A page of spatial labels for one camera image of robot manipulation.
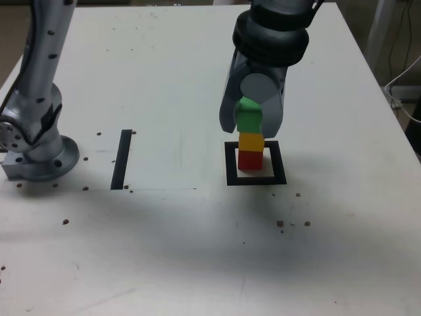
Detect white post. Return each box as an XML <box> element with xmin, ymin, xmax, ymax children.
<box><xmin>363</xmin><ymin>0</ymin><xmax>391</xmax><ymax>72</ymax></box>

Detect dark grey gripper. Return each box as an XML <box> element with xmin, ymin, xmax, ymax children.
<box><xmin>218</xmin><ymin>49</ymin><xmax>290</xmax><ymax>138</ymax></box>

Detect black tape strip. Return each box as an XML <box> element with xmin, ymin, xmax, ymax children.
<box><xmin>110</xmin><ymin>129</ymin><xmax>133</xmax><ymax>191</ymax></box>

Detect thin black hanging cable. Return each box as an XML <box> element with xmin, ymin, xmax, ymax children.
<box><xmin>389</xmin><ymin>0</ymin><xmax>416</xmax><ymax>82</ymax></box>

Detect yellow cube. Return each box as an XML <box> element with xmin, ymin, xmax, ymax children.
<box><xmin>238</xmin><ymin>132</ymin><xmax>265</xmax><ymax>153</ymax></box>

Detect white cable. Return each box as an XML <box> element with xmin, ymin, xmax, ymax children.
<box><xmin>384</xmin><ymin>54</ymin><xmax>421</xmax><ymax>124</ymax></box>

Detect red cube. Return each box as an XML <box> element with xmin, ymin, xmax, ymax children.
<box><xmin>237</xmin><ymin>149</ymin><xmax>264</xmax><ymax>172</ymax></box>

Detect green cube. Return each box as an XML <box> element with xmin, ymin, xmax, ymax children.
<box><xmin>235</xmin><ymin>96</ymin><xmax>264</xmax><ymax>135</ymax></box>

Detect black tape square outline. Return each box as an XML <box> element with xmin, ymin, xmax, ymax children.
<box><xmin>224</xmin><ymin>140</ymin><xmax>287</xmax><ymax>187</ymax></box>

